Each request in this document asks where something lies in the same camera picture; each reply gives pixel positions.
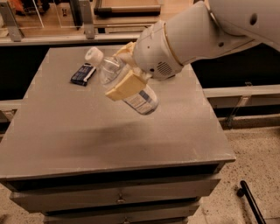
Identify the top grey drawer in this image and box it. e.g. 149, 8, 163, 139
10, 174, 221, 213

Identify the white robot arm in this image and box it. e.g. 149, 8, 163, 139
106, 0, 280, 101

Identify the metal railing frame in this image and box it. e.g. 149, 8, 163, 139
0, 0, 205, 47

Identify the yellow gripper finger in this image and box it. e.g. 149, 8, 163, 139
105, 70, 147, 101
115, 42, 137, 67

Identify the black floor stand leg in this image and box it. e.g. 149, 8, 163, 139
236, 180, 266, 224

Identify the clear plastic water bottle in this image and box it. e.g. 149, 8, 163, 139
85, 47, 158, 116

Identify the grey drawer cabinet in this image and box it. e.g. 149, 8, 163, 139
0, 47, 235, 217

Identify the grey drawer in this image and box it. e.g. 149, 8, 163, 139
10, 174, 221, 213
44, 202, 200, 224

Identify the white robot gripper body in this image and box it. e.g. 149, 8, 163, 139
133, 21, 183, 81

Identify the wooden framed tray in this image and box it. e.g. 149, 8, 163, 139
94, 0, 161, 18

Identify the dark blue snack packet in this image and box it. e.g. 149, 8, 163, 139
70, 63, 96, 86

